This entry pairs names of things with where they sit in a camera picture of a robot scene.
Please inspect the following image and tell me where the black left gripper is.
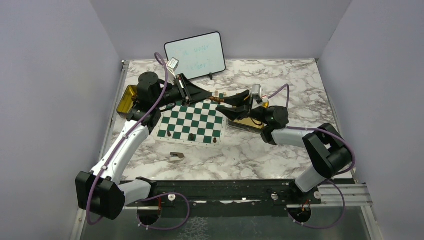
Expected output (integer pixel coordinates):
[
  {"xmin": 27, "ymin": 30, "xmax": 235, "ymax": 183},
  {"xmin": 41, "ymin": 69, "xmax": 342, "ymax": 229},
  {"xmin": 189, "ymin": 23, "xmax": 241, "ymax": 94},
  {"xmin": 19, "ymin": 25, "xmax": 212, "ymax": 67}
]
[{"xmin": 154, "ymin": 73, "xmax": 213, "ymax": 109}]

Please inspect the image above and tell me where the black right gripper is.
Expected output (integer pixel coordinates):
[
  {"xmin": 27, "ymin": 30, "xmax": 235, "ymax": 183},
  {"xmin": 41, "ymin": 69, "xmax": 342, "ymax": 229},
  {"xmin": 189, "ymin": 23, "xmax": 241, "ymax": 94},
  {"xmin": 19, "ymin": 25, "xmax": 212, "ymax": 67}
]
[{"xmin": 216, "ymin": 90, "xmax": 271, "ymax": 126}]

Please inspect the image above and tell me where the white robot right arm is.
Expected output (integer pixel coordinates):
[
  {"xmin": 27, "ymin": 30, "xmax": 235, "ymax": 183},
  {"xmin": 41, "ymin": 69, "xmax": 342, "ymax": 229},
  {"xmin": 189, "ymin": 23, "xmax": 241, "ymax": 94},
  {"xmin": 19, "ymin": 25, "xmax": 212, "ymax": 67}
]
[{"xmin": 211, "ymin": 90, "xmax": 356, "ymax": 204}]

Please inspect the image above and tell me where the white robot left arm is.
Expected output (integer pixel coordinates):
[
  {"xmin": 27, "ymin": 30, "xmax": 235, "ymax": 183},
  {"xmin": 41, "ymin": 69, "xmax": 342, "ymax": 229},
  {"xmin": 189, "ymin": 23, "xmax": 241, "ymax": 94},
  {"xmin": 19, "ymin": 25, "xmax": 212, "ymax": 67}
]
[{"xmin": 75, "ymin": 72, "xmax": 213, "ymax": 220}]

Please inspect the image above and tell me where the light chess pieces row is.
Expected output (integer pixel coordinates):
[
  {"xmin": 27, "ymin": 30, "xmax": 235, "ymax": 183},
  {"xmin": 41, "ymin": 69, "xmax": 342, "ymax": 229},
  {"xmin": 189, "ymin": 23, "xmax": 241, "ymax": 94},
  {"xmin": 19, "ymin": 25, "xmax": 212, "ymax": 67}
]
[{"xmin": 212, "ymin": 91, "xmax": 227, "ymax": 101}]

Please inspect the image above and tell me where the green white chess board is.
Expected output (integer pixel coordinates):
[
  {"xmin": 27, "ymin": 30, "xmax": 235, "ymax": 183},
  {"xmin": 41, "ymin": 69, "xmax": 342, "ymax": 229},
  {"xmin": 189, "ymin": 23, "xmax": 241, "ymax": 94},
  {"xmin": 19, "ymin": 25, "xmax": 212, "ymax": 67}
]
[{"xmin": 152, "ymin": 99, "xmax": 227, "ymax": 149}]

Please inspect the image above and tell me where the right gold tin box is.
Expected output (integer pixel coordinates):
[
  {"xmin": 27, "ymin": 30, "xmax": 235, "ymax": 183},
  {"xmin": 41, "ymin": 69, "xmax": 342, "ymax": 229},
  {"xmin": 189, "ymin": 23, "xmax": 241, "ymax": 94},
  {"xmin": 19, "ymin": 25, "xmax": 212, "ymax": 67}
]
[{"xmin": 225, "ymin": 96, "xmax": 265, "ymax": 134}]

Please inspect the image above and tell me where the gold tin box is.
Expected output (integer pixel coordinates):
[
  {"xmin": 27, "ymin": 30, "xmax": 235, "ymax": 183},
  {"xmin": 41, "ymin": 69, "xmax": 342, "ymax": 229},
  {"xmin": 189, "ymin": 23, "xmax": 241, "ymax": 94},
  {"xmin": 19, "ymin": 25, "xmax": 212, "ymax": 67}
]
[
  {"xmin": 225, "ymin": 96, "xmax": 265, "ymax": 134},
  {"xmin": 116, "ymin": 85, "xmax": 138, "ymax": 119}
]

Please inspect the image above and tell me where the small whiteboard on stand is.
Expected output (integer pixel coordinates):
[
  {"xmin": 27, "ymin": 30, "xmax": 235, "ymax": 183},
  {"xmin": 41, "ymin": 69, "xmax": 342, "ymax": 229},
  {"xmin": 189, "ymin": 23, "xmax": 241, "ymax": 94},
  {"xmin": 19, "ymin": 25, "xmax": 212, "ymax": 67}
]
[{"xmin": 164, "ymin": 31, "xmax": 227, "ymax": 80}]

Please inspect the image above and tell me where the beige plastic clip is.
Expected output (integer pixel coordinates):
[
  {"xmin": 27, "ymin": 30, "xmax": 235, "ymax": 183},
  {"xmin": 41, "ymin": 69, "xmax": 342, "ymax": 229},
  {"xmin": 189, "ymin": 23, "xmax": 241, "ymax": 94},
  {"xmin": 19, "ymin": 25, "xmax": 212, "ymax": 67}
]
[{"xmin": 169, "ymin": 152, "xmax": 185, "ymax": 162}]

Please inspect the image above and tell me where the left gold tin box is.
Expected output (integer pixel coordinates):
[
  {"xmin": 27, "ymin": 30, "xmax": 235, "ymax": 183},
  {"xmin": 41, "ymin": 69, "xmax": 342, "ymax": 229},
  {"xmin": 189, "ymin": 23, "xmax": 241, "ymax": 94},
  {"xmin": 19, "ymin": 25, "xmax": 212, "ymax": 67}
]
[{"xmin": 116, "ymin": 85, "xmax": 138, "ymax": 119}]

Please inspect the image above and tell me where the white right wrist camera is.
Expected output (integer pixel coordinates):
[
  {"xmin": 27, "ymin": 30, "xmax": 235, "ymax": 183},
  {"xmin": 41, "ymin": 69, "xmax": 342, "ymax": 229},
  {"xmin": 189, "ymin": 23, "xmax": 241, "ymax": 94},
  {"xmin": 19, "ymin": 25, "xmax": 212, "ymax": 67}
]
[{"xmin": 250, "ymin": 84, "xmax": 264, "ymax": 107}]

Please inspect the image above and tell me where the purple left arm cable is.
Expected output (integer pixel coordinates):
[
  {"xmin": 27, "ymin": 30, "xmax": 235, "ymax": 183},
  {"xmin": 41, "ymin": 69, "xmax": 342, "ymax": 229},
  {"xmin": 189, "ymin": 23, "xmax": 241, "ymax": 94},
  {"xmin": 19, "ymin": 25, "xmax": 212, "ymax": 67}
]
[{"xmin": 86, "ymin": 52, "xmax": 169, "ymax": 226}]

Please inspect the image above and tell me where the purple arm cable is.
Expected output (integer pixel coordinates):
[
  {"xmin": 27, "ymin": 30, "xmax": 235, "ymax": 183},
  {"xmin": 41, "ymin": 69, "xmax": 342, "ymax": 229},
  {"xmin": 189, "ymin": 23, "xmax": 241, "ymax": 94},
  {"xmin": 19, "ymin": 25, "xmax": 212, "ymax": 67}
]
[
  {"xmin": 264, "ymin": 83, "xmax": 357, "ymax": 176},
  {"xmin": 86, "ymin": 52, "xmax": 169, "ymax": 226}
]

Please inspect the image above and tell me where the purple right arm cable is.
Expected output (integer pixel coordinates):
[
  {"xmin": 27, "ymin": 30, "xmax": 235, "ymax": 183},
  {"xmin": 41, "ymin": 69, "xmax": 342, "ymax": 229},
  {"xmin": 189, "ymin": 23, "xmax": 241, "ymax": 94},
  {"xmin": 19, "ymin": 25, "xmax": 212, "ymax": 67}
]
[{"xmin": 264, "ymin": 83, "xmax": 357, "ymax": 176}]

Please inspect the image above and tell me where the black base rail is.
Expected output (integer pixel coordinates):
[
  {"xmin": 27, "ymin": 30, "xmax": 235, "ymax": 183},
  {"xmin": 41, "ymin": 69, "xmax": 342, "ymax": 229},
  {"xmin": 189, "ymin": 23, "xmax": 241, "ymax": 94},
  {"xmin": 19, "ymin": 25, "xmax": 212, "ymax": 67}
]
[{"xmin": 129, "ymin": 179, "xmax": 322, "ymax": 218}]

